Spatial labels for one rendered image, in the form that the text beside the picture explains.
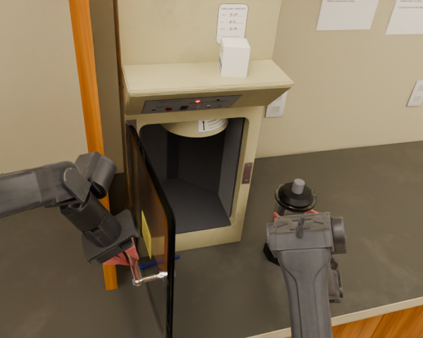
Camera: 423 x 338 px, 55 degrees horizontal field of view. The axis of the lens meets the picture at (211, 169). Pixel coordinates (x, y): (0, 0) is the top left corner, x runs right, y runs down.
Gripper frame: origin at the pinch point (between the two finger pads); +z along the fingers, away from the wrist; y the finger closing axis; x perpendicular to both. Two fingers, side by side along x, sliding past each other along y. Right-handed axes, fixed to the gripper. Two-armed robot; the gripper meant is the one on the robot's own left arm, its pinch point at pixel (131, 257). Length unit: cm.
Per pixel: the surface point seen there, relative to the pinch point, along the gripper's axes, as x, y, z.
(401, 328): 13, -51, 77
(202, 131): -22.1, -25.5, -1.3
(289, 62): -59, -66, 21
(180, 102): -14.0, -23.6, -16.6
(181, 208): -29.4, -10.2, 26.4
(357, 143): -55, -85, 73
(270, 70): -13.9, -42.7, -13.0
